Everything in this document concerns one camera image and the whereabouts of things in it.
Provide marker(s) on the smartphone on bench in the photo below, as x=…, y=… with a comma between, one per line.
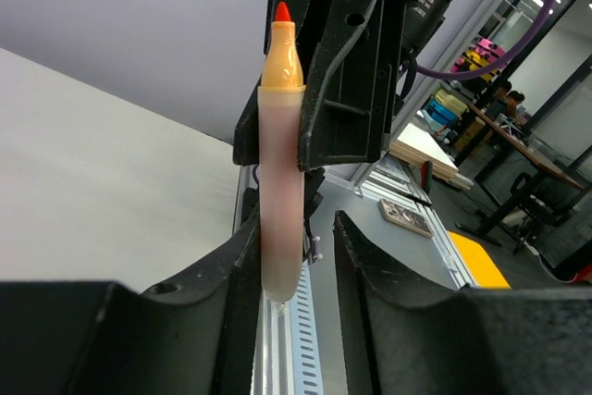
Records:
x=405, y=218

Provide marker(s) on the white slotted cable duct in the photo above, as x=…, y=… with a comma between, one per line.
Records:
x=306, y=367

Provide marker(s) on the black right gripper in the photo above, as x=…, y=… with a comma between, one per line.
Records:
x=341, y=118

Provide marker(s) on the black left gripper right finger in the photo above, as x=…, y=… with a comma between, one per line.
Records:
x=402, y=333

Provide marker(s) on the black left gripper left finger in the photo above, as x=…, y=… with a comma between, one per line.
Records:
x=192, y=333

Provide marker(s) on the yellow floor marking plate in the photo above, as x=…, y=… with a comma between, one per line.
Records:
x=482, y=268

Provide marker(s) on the translucent orange highlighter marker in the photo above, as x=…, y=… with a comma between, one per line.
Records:
x=281, y=188

